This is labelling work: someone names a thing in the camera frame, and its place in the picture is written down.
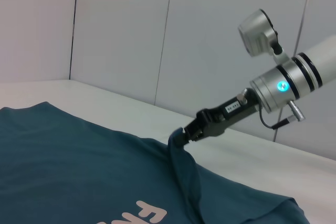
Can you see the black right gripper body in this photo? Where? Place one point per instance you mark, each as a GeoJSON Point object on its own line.
{"type": "Point", "coordinates": [225, 116]}

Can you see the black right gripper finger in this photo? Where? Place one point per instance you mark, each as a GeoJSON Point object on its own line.
{"type": "Point", "coordinates": [199, 137]}
{"type": "Point", "coordinates": [189, 132]}

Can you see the teal FREE print T-shirt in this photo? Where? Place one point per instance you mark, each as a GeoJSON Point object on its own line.
{"type": "Point", "coordinates": [92, 169]}

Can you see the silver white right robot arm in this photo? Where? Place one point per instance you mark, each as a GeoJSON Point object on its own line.
{"type": "Point", "coordinates": [296, 79]}

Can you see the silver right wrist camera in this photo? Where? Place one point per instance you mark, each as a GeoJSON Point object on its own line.
{"type": "Point", "coordinates": [256, 35]}

